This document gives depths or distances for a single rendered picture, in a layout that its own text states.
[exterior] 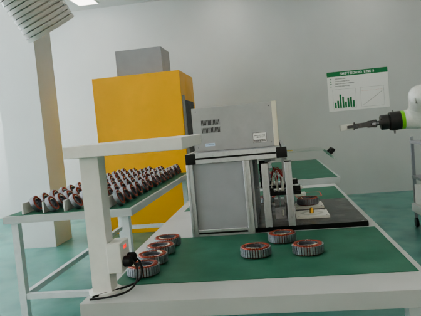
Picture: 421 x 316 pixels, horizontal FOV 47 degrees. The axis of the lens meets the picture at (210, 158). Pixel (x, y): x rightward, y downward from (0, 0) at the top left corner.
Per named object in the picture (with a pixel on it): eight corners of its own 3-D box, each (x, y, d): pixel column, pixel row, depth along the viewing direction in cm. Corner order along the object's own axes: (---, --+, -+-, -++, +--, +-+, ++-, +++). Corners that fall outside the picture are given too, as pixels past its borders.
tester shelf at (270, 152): (282, 148, 271) (282, 140, 271) (287, 157, 204) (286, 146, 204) (206, 155, 277) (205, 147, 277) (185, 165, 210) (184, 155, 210)
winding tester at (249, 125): (277, 142, 261) (274, 103, 259) (279, 145, 218) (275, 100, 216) (207, 147, 266) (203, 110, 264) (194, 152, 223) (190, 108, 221)
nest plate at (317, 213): (326, 211, 233) (326, 209, 233) (330, 217, 218) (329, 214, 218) (295, 213, 235) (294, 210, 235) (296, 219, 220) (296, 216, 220)
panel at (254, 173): (260, 202, 274) (256, 150, 272) (258, 228, 209) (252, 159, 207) (259, 203, 274) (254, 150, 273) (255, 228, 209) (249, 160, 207)
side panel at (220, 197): (255, 232, 211) (249, 159, 209) (255, 234, 208) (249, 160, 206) (193, 236, 215) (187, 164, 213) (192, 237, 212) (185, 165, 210)
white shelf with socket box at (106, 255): (212, 260, 173) (200, 133, 170) (196, 298, 136) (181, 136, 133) (118, 265, 177) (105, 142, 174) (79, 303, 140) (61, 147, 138)
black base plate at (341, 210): (345, 201, 267) (345, 197, 267) (368, 226, 204) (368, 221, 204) (260, 207, 273) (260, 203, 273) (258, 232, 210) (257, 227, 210)
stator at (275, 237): (269, 237, 198) (269, 229, 197) (297, 237, 195) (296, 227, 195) (266, 244, 187) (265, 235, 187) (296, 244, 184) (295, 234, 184)
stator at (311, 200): (317, 201, 255) (317, 194, 255) (319, 205, 244) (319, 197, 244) (296, 202, 257) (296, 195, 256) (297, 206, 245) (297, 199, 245)
